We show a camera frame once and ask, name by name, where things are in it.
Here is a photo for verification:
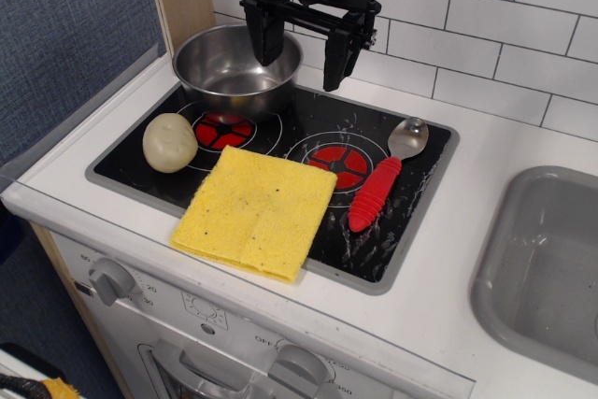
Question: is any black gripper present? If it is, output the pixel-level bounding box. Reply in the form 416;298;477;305
241;0;381;92

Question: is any stainless steel pot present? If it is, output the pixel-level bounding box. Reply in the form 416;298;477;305
172;23;303;122

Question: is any yellow folded cloth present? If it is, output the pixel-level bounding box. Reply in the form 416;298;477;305
170;147;337;283

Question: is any black toy stovetop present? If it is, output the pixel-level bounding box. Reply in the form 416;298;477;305
86;87;459;295

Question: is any cream toy potato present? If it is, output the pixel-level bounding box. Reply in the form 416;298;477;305
142;113;198;174

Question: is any grey left oven knob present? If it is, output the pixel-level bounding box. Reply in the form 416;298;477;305
89;258;135;306

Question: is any grey oven knob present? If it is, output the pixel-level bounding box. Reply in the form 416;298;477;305
267;345;329;398
89;258;135;306

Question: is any grey right oven knob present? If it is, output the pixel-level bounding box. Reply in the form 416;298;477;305
267;345;329;398

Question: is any grey sink basin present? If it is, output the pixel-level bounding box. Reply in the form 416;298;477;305
471;166;597;383

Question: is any yellow rag bottom corner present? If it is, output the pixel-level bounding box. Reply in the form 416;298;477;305
41;378;80;399

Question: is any red handled metal spoon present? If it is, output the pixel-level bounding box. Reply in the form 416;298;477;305
348;117;429;233

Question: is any grey oven door handle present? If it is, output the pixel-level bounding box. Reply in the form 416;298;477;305
151;339;271;398

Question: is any black braided cable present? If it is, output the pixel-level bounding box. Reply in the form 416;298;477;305
0;373;50;398

